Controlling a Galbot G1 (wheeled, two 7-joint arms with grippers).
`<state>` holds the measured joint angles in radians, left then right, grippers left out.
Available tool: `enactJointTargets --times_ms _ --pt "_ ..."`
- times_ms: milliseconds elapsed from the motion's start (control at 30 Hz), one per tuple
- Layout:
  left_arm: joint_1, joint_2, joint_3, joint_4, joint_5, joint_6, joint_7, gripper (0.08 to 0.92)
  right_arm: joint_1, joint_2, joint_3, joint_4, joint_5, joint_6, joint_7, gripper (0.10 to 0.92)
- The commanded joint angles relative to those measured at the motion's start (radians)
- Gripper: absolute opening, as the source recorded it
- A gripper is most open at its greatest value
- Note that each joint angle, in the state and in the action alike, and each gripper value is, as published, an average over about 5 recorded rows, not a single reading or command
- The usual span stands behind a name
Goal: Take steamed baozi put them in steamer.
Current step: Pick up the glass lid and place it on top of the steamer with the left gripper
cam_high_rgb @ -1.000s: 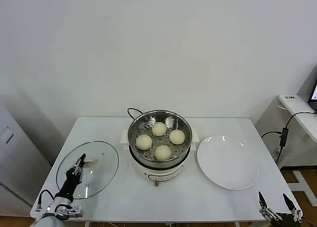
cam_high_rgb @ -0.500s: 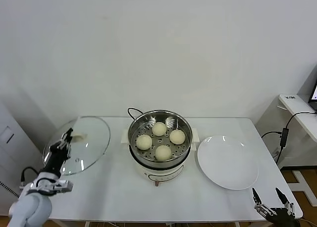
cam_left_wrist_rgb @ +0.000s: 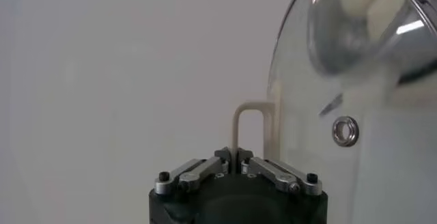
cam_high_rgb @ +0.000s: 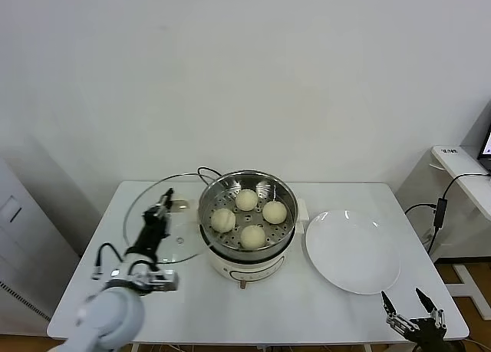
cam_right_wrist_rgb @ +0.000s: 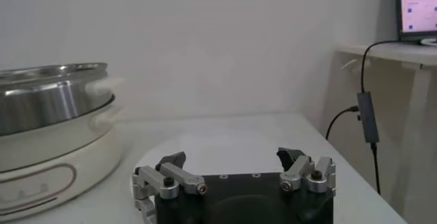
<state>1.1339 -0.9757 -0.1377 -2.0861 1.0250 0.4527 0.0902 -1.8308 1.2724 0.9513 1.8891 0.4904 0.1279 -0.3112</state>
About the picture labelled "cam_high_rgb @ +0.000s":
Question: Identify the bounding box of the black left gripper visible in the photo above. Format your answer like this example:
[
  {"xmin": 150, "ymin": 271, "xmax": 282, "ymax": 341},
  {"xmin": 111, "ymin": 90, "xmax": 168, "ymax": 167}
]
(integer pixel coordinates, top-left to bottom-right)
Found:
[{"xmin": 140, "ymin": 189, "xmax": 176, "ymax": 241}]

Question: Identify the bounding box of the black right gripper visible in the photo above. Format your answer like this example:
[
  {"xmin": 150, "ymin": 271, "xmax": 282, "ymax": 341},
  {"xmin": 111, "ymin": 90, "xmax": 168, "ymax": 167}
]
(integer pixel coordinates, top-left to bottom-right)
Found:
[{"xmin": 380, "ymin": 288, "xmax": 448, "ymax": 345}]

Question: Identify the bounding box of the round glass pot lid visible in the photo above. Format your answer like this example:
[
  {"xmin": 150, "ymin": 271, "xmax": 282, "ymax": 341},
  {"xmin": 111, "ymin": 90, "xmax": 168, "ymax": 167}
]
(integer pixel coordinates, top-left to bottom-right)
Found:
[{"xmin": 123, "ymin": 170, "xmax": 216, "ymax": 264}]

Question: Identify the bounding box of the white steamed baozi bun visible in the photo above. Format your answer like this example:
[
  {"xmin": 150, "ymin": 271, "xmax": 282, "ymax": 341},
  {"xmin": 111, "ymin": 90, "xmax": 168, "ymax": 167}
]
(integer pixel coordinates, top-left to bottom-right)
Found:
[
  {"xmin": 240, "ymin": 224, "xmax": 267, "ymax": 250},
  {"xmin": 262, "ymin": 200, "xmax": 288, "ymax": 225},
  {"xmin": 235, "ymin": 189, "xmax": 260, "ymax": 212},
  {"xmin": 211, "ymin": 209, "xmax": 237, "ymax": 233}
]

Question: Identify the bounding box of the perforated steel steamer basket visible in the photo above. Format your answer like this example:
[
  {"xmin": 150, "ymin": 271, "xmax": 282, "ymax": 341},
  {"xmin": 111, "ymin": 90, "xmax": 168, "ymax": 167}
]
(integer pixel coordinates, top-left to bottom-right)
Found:
[{"xmin": 198, "ymin": 169, "xmax": 299, "ymax": 259}]

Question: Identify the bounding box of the large white round plate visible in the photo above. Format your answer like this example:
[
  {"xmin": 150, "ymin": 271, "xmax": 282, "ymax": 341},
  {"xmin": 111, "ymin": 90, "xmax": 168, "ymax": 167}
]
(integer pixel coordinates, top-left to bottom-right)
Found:
[{"xmin": 305, "ymin": 209, "xmax": 402, "ymax": 295}]

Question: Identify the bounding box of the cream electric cooker pot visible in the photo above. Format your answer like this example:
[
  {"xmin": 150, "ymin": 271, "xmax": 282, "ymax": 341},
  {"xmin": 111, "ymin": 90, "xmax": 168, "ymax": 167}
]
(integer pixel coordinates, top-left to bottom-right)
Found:
[{"xmin": 186, "ymin": 198, "xmax": 310, "ymax": 291}]

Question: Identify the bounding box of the white storage cabinet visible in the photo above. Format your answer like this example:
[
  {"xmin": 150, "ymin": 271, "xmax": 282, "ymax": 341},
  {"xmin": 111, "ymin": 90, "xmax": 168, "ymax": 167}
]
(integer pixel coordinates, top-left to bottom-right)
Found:
[{"xmin": 0, "ymin": 158, "xmax": 82, "ymax": 322}]

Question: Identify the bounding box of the dark framed computer screen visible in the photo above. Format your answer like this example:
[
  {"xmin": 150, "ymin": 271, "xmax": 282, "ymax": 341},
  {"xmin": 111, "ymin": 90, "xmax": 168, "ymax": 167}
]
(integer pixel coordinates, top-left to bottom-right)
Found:
[{"xmin": 476, "ymin": 121, "xmax": 491, "ymax": 173}]

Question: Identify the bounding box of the black cooker power cord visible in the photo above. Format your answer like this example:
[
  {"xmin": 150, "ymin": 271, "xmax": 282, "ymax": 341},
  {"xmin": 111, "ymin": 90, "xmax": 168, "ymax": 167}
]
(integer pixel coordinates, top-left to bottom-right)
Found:
[{"xmin": 197, "ymin": 166, "xmax": 226, "ymax": 186}]

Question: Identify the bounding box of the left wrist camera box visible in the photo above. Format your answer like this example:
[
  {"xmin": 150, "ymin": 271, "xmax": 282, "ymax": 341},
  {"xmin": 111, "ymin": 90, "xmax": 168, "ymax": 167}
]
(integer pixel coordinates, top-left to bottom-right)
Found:
[{"xmin": 143, "ymin": 271, "xmax": 180, "ymax": 293}]

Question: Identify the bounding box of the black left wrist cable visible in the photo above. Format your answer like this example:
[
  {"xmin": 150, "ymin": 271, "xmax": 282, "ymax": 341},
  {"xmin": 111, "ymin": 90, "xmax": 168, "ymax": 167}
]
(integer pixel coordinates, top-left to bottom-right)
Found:
[{"xmin": 91, "ymin": 242, "xmax": 130, "ymax": 281}]

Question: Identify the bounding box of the black power adapter cable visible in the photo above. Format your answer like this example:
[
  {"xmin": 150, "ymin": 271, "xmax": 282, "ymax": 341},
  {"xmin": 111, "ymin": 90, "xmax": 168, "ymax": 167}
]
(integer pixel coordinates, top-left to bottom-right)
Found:
[{"xmin": 404, "ymin": 173, "xmax": 491, "ymax": 255}]

